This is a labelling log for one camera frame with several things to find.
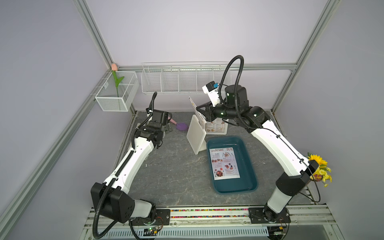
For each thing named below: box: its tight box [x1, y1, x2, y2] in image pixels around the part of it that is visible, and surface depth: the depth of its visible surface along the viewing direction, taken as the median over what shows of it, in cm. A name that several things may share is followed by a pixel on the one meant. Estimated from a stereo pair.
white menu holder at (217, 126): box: [205, 117, 229, 135], surface depth 106 cm
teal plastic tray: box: [206, 136, 259, 195], surface depth 88 cm
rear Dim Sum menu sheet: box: [206, 117, 229, 135], surface depth 107 cm
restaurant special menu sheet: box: [209, 147, 241, 181], surface depth 93 cm
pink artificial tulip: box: [111, 63, 125, 98], surface depth 91 cm
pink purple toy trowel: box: [170, 118, 189, 132], surface depth 114 cm
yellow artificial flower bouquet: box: [307, 152, 333, 188], surface depth 65 cm
